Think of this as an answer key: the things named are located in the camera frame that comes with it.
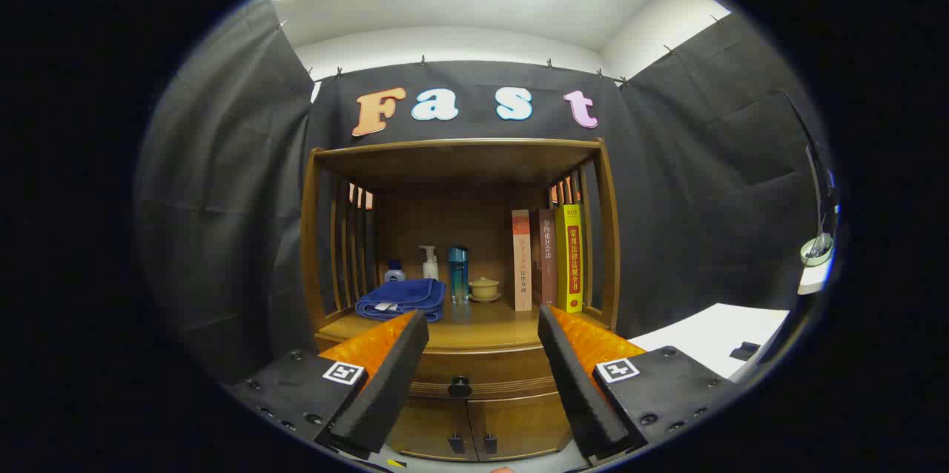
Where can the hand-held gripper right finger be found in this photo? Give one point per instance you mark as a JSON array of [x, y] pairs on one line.
[[582, 391]]

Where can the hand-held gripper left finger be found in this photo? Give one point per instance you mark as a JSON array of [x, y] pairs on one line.
[[385, 391]]

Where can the wooden countertop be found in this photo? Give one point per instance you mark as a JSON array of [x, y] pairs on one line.
[[482, 325]]

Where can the wooden cabinet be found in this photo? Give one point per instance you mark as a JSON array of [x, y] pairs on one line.
[[460, 154]]

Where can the blue folded towel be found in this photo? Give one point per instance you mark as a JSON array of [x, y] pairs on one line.
[[400, 295]]

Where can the small blue-capped lotion bottle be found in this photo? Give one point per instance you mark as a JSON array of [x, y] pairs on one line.
[[394, 274]]

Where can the white pump bottle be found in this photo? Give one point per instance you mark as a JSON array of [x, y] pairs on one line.
[[431, 268]]

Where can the beige saucer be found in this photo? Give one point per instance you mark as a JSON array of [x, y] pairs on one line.
[[485, 299]]

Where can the yellow book with red label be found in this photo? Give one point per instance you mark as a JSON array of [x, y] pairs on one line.
[[571, 258]]

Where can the tall blue glass bottle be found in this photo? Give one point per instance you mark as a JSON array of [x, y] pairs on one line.
[[458, 276]]

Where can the brown book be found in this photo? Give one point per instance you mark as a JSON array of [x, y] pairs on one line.
[[547, 258]]

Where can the beige book with orange band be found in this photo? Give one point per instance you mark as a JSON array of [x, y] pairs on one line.
[[522, 265]]

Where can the beige lidded teacup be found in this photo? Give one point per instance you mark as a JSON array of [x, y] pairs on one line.
[[485, 288]]

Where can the white table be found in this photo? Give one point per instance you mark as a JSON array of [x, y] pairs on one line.
[[712, 332]]

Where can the small black block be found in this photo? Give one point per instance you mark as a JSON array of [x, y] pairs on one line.
[[745, 351]]

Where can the small white cup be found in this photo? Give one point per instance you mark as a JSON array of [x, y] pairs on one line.
[[815, 254]]

